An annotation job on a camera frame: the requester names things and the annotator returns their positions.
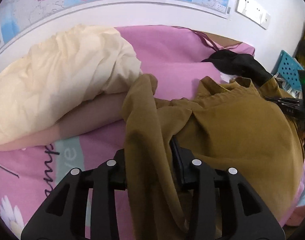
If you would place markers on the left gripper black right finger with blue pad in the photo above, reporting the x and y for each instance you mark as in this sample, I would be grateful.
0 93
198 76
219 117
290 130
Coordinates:
244 215

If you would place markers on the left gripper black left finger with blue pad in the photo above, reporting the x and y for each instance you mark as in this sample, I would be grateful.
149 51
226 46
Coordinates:
62 215

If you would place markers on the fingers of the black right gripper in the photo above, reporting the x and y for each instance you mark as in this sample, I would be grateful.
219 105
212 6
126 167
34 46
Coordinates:
286 101

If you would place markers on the mustard brown large shirt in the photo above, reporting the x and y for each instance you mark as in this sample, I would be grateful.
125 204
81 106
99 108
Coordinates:
230 125

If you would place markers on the turquoise perforated plastic basket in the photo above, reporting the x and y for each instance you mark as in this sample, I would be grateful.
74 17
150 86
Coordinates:
286 70

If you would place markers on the black garment on bed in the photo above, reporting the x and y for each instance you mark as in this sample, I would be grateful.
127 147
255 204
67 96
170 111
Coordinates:
243 65

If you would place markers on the pink printed bed sheet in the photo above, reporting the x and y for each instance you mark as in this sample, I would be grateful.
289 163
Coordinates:
92 133

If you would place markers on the cream folded duvet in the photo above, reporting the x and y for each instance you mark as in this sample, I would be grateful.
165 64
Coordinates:
60 73

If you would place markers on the white wall socket panel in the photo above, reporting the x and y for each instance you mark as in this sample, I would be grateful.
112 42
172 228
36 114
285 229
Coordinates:
254 12

